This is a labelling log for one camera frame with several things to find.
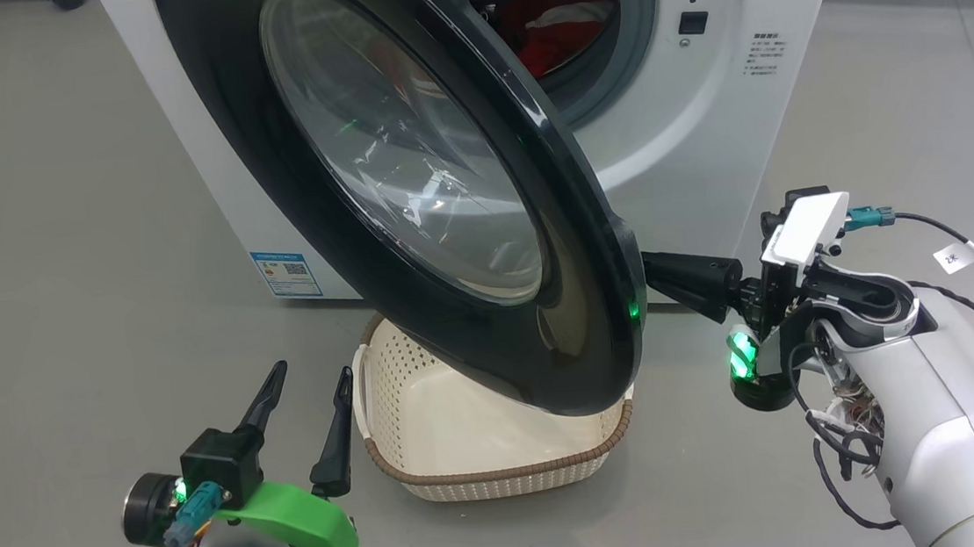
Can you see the teal left camera connector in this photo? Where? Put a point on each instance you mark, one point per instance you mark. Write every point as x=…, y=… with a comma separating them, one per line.
x=195, y=515

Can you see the cream perforated laundry basket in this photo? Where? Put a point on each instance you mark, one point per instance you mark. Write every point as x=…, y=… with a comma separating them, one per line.
x=466, y=434

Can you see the black round glass machine door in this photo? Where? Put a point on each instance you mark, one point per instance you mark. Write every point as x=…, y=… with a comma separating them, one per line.
x=590, y=238

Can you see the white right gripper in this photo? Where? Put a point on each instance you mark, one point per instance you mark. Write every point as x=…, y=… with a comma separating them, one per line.
x=805, y=232

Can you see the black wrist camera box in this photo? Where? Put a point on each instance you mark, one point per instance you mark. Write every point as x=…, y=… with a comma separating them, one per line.
x=772, y=222
x=222, y=464

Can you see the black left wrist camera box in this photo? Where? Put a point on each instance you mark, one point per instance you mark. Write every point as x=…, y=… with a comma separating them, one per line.
x=222, y=464

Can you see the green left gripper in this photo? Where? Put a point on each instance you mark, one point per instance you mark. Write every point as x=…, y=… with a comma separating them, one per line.
x=297, y=515

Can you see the blue energy label sticker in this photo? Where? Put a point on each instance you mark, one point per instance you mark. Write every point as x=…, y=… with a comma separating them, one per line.
x=286, y=275

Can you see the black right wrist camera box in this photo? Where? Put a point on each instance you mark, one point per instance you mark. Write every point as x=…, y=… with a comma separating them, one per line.
x=772, y=222

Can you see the white front-load washing machine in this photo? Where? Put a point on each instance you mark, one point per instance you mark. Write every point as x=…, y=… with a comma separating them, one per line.
x=686, y=133

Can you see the teal camera connector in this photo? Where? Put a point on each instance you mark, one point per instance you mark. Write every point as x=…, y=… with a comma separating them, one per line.
x=195, y=515
x=868, y=218

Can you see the printed text label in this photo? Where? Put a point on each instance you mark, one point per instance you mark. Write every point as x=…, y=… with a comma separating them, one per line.
x=766, y=53

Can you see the black wheel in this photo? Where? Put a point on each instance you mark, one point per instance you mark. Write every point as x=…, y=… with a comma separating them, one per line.
x=66, y=0

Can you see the black door latch socket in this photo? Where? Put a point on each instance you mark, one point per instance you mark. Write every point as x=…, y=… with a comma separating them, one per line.
x=692, y=23

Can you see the red and white clothing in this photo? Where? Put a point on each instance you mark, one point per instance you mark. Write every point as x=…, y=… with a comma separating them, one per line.
x=550, y=34

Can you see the teal right camera connector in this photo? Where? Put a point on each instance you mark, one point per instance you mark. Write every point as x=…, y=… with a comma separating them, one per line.
x=868, y=218

